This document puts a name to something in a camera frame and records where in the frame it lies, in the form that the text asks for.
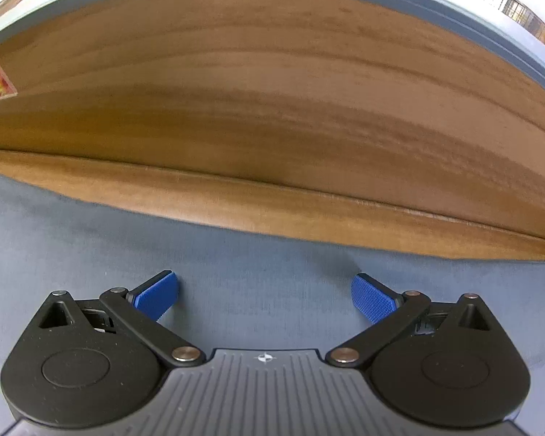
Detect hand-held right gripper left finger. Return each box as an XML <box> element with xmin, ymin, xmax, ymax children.
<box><xmin>25</xmin><ymin>270</ymin><xmax>206</xmax><ymax>368</ymax></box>

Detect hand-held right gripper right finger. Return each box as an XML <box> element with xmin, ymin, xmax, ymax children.
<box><xmin>326</xmin><ymin>272</ymin><xmax>505</xmax><ymax>368</ymax></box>

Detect grey pants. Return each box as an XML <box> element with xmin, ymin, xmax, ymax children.
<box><xmin>0</xmin><ymin>170</ymin><xmax>545</xmax><ymax>436</ymax></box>

